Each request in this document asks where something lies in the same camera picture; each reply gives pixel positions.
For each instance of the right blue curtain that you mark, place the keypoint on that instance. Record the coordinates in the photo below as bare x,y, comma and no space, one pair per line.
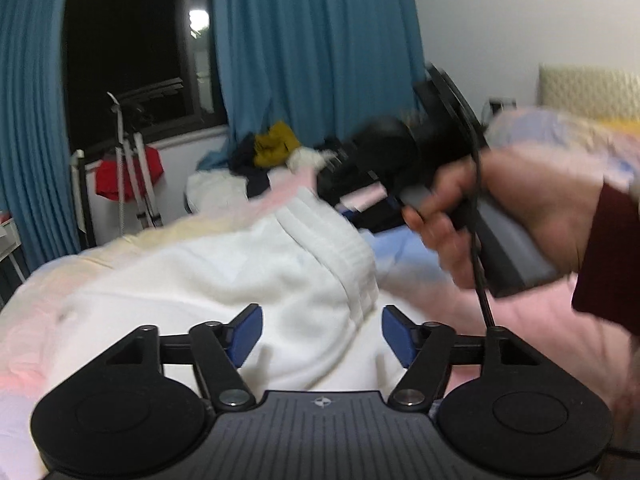
324,67

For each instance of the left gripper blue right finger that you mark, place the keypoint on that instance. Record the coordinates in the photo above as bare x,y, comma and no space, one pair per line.
424,352

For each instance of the dark window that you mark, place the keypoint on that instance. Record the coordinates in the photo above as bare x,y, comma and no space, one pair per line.
153,62

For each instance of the mustard yellow garment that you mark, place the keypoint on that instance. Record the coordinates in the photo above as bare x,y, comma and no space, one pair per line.
274,147

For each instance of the left blue curtain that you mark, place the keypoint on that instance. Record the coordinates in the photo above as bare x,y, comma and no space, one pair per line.
35,156

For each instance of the white sweatpants with black stripe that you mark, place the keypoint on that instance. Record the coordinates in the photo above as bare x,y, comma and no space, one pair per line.
307,267

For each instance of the cream quilted headboard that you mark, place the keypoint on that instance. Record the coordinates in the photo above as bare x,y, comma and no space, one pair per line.
592,92

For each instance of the person's right hand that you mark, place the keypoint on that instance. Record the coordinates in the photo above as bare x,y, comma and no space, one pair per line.
556,209

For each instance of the dark red sleeve forearm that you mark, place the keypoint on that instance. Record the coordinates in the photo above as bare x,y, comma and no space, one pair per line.
608,279

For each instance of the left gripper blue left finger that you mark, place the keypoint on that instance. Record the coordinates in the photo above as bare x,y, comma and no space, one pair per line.
219,351

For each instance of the white dressing table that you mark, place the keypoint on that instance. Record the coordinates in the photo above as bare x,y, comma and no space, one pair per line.
10,242

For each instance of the black clothing pile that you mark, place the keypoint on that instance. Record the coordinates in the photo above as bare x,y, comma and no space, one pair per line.
241,164

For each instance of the white crumpled clothes pile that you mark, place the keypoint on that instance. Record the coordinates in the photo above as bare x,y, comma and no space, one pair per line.
217,191

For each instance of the yellow pillow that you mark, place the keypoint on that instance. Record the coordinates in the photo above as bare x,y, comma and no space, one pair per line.
631,127

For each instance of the blue curtain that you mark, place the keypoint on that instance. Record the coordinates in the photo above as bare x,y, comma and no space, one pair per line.
324,67
35,156

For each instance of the white folding board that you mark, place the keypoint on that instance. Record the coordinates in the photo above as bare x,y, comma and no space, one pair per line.
78,173

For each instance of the white garment steamer stand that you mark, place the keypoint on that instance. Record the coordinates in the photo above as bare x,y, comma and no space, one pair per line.
129,143

